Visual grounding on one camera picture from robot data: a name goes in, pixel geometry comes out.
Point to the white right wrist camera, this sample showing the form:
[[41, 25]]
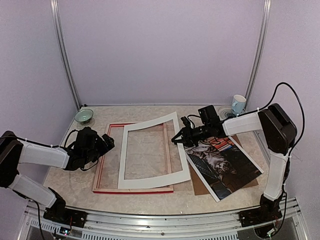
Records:
[[187, 122]]

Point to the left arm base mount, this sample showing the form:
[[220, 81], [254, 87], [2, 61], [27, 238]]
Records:
[[66, 216]]

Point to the light blue ceramic mug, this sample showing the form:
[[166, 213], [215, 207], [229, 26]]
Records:
[[238, 104]]

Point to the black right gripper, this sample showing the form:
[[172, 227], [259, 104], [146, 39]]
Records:
[[186, 133]]

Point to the green ceramic bowl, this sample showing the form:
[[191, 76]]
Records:
[[84, 116]]

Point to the cat and books photo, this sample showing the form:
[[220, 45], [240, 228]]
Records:
[[225, 170]]

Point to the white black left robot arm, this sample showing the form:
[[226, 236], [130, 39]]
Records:
[[16, 151]]

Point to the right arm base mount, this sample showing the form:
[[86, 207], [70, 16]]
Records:
[[267, 211]]

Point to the red wooden picture frame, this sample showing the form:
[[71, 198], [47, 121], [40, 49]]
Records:
[[107, 171]]

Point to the round swirl pattern plate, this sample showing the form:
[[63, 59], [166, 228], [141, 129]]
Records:
[[224, 112]]

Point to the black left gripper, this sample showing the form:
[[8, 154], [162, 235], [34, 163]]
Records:
[[110, 144]]

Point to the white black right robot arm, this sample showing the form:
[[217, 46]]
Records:
[[280, 133]]

